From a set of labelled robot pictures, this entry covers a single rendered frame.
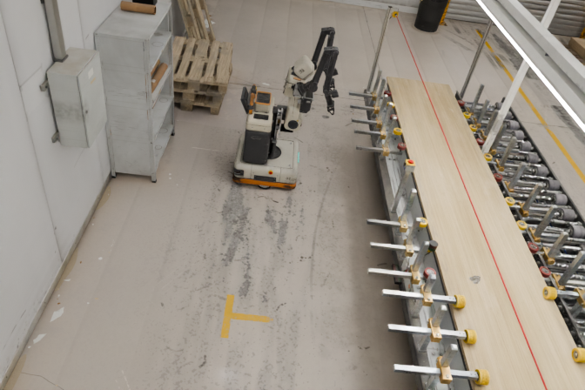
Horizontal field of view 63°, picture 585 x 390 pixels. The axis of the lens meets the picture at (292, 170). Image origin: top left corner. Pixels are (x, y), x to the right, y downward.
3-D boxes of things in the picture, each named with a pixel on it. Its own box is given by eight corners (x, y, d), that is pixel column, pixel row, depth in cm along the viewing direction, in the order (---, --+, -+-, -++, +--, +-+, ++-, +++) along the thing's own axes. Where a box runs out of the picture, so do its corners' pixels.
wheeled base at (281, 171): (231, 184, 501) (232, 164, 485) (238, 148, 551) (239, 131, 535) (295, 191, 505) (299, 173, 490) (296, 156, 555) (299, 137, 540)
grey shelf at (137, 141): (111, 178, 488) (93, 32, 393) (136, 129, 559) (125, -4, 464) (156, 183, 491) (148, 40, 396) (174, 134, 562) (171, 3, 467)
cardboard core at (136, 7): (119, 2, 430) (153, 7, 432) (123, -1, 436) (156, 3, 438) (120, 10, 435) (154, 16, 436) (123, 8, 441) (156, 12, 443)
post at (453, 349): (424, 393, 281) (452, 348, 252) (423, 387, 284) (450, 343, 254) (430, 394, 281) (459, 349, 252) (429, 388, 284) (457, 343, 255)
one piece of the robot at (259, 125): (240, 171, 496) (246, 102, 445) (245, 142, 539) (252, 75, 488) (272, 176, 499) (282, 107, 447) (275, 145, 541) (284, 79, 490)
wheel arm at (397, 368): (393, 373, 260) (395, 369, 258) (393, 366, 263) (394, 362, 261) (482, 380, 263) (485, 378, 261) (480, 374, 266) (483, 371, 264)
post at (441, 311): (416, 355, 301) (441, 309, 272) (415, 350, 304) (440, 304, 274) (422, 355, 301) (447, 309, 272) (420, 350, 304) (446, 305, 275)
